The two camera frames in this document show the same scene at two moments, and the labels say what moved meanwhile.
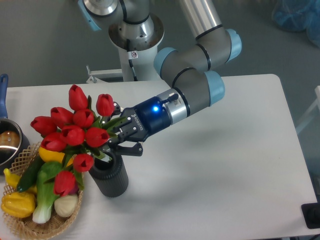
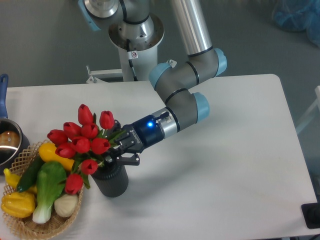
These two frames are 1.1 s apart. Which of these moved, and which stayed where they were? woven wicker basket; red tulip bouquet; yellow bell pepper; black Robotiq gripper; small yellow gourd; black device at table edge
Moved: black Robotiq gripper; red tulip bouquet
Stayed: yellow bell pepper; small yellow gourd; woven wicker basket; black device at table edge
